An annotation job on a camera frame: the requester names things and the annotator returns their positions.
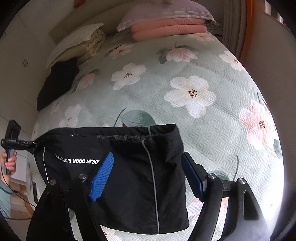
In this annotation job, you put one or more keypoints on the person's left hand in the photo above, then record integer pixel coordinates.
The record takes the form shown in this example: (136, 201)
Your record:
(9, 163)

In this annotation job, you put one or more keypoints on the lilac floral pillow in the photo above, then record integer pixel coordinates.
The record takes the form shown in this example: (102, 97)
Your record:
(159, 11)

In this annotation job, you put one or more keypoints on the floral green bedspread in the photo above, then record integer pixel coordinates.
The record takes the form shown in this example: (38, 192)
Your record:
(193, 81)

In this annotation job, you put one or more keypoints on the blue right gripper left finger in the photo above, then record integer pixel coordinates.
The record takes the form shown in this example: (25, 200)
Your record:
(99, 181)

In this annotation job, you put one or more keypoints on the folded black garment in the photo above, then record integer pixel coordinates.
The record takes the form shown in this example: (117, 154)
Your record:
(58, 82)

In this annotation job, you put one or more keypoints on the folded cream quilt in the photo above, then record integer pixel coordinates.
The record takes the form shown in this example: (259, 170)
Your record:
(85, 50)

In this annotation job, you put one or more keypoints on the white textured pillow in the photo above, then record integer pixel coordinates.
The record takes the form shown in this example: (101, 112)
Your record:
(75, 38)

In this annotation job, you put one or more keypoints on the folded pink blanket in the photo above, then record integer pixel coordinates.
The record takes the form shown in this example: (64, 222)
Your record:
(149, 30)

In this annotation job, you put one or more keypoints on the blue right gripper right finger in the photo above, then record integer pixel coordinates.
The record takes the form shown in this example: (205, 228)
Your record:
(196, 176)

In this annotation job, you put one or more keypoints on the beige curtain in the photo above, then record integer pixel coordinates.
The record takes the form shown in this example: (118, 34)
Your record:
(234, 25)

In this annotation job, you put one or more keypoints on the black hooded jacket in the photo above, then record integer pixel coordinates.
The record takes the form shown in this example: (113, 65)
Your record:
(145, 192)

